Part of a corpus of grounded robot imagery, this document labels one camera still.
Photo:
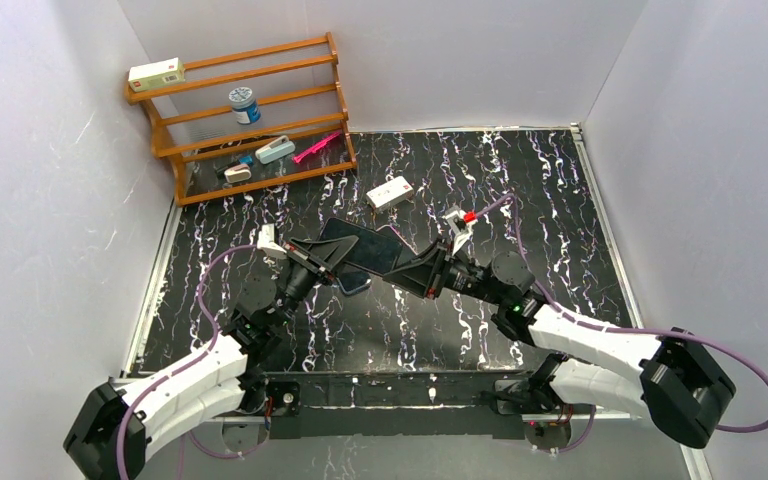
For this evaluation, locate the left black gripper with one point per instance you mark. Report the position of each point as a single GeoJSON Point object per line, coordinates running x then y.
{"type": "Point", "coordinates": [313, 261]}

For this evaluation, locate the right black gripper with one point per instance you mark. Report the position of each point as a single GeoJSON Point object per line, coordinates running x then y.
{"type": "Point", "coordinates": [435, 270]}

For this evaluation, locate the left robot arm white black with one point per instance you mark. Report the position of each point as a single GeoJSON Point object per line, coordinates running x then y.
{"type": "Point", "coordinates": [118, 429]}

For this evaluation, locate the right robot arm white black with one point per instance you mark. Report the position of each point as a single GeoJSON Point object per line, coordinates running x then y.
{"type": "Point", "coordinates": [668, 378]}

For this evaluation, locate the phone in white case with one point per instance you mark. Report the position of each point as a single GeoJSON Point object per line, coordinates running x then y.
{"type": "Point", "coordinates": [391, 232]}

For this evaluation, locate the phone in clear blue case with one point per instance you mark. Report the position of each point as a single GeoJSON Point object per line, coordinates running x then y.
{"type": "Point", "coordinates": [352, 281]}

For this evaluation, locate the white box with barcode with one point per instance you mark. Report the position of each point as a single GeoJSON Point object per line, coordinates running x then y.
{"type": "Point", "coordinates": [389, 194]}

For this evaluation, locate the pink comb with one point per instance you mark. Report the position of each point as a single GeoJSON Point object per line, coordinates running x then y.
{"type": "Point", "coordinates": [317, 146]}

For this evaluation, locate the beige small stapler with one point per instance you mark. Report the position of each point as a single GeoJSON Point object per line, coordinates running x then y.
{"type": "Point", "coordinates": [237, 173]}

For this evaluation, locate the black blue marker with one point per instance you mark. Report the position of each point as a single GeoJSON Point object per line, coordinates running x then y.
{"type": "Point", "coordinates": [241, 160]}

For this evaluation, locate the wooden shelf rack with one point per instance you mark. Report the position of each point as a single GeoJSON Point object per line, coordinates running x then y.
{"type": "Point", "coordinates": [299, 94]}

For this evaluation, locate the blue white jar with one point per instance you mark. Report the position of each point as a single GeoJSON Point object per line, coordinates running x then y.
{"type": "Point", "coordinates": [244, 105]}

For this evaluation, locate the white green box on shelf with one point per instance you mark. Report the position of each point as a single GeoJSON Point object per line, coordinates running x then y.
{"type": "Point", "coordinates": [156, 75]}

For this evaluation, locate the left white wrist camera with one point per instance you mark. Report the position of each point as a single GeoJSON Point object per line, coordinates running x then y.
{"type": "Point", "coordinates": [267, 242]}

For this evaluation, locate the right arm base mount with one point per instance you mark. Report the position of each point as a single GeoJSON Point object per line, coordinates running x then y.
{"type": "Point", "coordinates": [551, 431]}

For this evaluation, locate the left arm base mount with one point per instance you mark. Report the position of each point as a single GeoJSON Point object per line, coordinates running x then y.
{"type": "Point", "coordinates": [249, 425]}

